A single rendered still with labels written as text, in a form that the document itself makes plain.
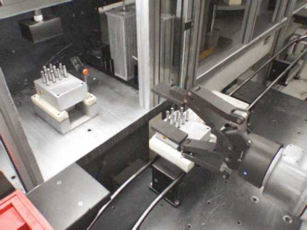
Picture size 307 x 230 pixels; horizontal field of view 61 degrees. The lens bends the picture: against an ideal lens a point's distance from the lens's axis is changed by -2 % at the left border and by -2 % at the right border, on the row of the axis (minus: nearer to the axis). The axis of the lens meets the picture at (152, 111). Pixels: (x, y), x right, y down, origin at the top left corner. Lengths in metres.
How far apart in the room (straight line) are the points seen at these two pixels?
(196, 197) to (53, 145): 0.47
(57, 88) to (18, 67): 0.28
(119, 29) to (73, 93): 0.27
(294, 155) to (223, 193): 0.56
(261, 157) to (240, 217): 0.52
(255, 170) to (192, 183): 0.56
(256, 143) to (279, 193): 0.07
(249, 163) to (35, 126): 0.64
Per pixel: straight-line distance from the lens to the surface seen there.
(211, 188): 0.94
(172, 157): 0.76
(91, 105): 0.81
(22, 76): 1.05
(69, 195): 0.66
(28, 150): 0.62
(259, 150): 0.40
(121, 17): 0.88
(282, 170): 0.39
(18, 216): 0.61
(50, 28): 0.75
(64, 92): 0.76
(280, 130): 1.24
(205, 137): 0.77
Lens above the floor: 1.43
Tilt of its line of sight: 38 degrees down
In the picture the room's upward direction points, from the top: straight up
